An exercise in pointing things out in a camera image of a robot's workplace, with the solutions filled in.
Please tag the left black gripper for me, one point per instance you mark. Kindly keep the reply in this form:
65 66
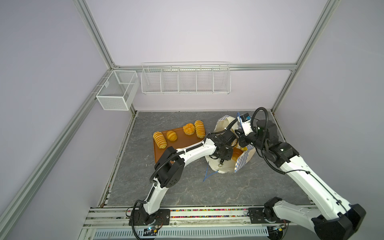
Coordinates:
228 157

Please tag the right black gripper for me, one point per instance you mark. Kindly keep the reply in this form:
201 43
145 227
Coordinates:
242 137

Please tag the blue checkered paper bag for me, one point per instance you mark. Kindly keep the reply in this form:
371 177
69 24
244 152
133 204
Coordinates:
225 167

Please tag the ridged long bread loaf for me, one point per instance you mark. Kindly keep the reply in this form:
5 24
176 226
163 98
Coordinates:
200 129

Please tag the pale muffin bread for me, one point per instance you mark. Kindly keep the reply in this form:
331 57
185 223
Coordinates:
189 129

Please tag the yellow bread roll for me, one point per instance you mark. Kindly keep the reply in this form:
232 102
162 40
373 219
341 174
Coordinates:
172 136

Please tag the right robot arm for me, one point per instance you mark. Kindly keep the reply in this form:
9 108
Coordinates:
333 218

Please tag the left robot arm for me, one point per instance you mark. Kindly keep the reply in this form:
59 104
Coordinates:
169 170

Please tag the orange round bun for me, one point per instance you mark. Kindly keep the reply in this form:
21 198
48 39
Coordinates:
236 154

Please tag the brown plastic tray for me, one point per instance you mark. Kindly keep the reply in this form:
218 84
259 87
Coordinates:
183 141

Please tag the white mesh box basket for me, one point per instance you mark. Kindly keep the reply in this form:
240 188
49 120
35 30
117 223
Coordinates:
118 91

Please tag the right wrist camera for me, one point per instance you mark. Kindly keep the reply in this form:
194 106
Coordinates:
245 121

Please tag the aluminium frame post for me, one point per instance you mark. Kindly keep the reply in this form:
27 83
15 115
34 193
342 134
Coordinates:
215 65

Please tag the white wire shelf basket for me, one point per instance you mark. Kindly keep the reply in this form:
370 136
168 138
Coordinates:
186 81

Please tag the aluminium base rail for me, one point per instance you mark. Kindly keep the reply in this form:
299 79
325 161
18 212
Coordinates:
191 223

